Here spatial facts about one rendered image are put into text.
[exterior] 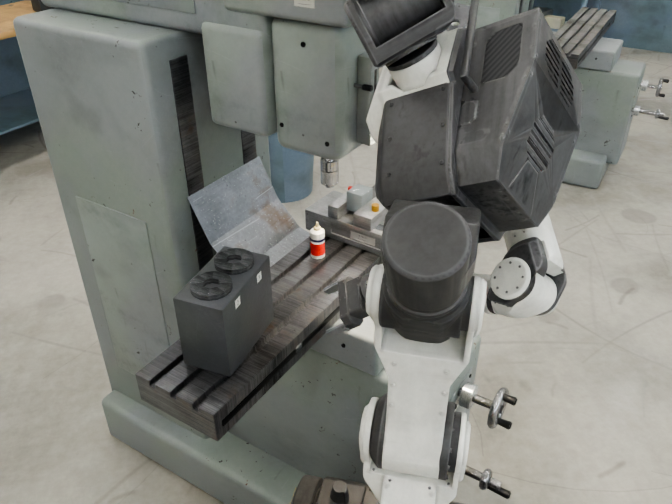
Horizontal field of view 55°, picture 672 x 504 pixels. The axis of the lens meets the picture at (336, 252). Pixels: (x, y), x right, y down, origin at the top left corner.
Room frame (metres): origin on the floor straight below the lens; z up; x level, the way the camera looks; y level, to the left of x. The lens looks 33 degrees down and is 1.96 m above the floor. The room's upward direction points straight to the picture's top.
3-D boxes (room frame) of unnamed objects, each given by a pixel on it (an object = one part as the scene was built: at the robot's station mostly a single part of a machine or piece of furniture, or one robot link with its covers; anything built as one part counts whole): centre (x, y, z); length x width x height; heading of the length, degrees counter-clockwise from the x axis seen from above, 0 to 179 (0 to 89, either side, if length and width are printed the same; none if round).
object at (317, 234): (1.51, 0.05, 1.02); 0.04 x 0.04 x 0.11
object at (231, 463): (1.64, 0.23, 0.10); 1.20 x 0.60 x 0.20; 58
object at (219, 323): (1.15, 0.25, 1.07); 0.22 x 0.12 x 0.20; 159
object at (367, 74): (1.45, -0.08, 1.44); 0.04 x 0.04 x 0.21; 58
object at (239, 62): (1.61, 0.18, 1.47); 0.24 x 0.19 x 0.26; 148
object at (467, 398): (1.24, -0.41, 0.67); 0.16 x 0.12 x 0.12; 58
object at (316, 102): (1.51, 0.02, 1.47); 0.21 x 0.19 x 0.32; 148
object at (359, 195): (1.64, -0.07, 1.08); 0.06 x 0.05 x 0.06; 145
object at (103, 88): (1.84, 0.54, 0.78); 0.50 x 0.47 x 1.56; 58
